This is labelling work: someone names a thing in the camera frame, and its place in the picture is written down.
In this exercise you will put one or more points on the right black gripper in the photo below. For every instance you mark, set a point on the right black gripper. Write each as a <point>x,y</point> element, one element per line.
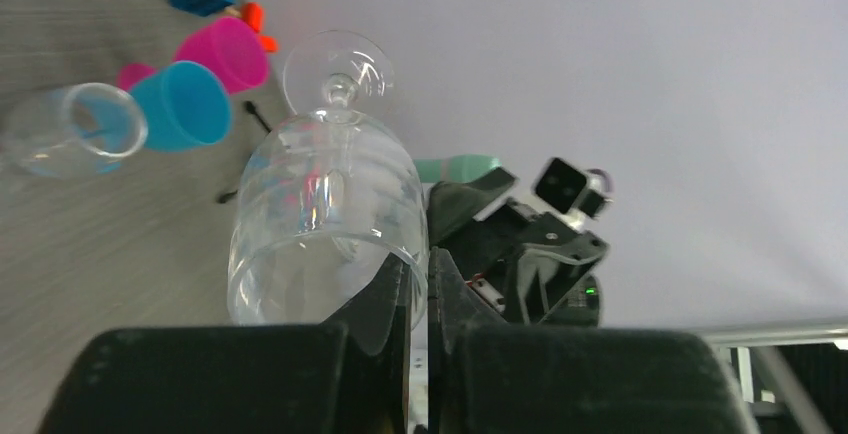
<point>531,268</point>

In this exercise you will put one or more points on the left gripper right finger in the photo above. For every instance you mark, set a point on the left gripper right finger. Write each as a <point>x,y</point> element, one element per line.
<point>491,376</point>

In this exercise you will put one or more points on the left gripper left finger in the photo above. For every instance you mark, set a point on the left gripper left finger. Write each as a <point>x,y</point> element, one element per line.
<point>348,374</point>

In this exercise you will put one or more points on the clear wine glass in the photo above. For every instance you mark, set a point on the clear wine glass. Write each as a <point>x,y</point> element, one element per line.
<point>329,194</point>
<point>72,131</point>

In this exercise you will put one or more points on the pink wine glass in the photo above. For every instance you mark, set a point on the pink wine glass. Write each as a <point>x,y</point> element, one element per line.
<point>232,53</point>

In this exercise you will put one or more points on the blue wine glass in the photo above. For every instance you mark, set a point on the blue wine glass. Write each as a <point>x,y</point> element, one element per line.
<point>185,106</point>

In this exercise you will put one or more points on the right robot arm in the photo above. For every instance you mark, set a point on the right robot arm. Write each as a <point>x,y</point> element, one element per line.
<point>529,258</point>

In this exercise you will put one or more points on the mint green cylinder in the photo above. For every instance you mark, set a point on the mint green cylinder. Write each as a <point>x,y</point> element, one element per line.
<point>460,169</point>

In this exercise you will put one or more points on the red toy piece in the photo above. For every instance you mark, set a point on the red toy piece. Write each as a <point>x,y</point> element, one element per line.
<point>252,14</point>

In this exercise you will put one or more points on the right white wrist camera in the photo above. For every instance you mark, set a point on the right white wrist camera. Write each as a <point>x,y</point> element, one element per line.
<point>576,195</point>

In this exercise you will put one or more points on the aluminium rail frame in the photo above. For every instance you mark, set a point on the aluminium rail frame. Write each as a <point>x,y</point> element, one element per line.
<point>797,374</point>

